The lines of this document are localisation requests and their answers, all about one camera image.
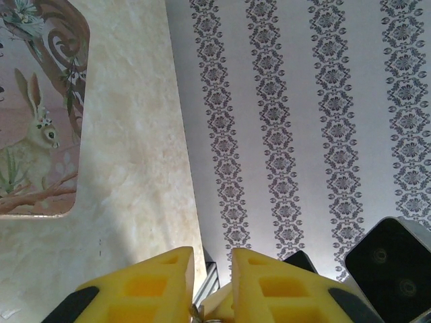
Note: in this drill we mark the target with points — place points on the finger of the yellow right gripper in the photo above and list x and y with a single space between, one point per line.
219 301

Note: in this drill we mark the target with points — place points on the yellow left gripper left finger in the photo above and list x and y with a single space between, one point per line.
141 289

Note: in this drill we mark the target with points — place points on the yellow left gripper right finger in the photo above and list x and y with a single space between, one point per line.
283 296

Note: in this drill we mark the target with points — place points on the pink illustrated tin box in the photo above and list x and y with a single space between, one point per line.
33 101

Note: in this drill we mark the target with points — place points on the aluminium table edge rail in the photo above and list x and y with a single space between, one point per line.
211 279

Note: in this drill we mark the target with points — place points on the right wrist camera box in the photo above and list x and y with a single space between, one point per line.
387 269

